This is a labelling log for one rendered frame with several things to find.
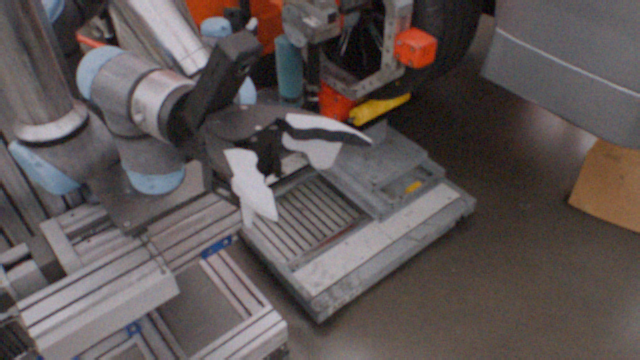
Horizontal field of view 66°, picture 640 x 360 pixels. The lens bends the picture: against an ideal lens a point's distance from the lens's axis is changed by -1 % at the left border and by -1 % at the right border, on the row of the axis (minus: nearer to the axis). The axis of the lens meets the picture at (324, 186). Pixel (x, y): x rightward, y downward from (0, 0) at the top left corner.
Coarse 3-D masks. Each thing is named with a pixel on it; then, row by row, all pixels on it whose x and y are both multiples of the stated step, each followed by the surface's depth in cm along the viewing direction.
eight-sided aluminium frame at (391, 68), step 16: (384, 0) 134; (400, 0) 132; (400, 16) 134; (384, 32) 140; (400, 32) 142; (304, 48) 175; (384, 48) 143; (384, 64) 146; (400, 64) 147; (336, 80) 169; (352, 80) 169; (368, 80) 155; (384, 80) 149; (352, 96) 165
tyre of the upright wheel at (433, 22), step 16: (416, 0) 136; (432, 0) 133; (448, 0) 137; (464, 0) 141; (480, 0) 145; (416, 16) 139; (432, 16) 136; (448, 16) 139; (464, 16) 144; (480, 16) 148; (432, 32) 138; (448, 32) 142; (464, 32) 147; (448, 48) 148; (464, 48) 154; (336, 64) 179; (432, 64) 148; (448, 64) 157; (400, 80) 156; (416, 80) 152; (432, 80) 166; (368, 96) 173; (384, 96) 166; (400, 96) 161
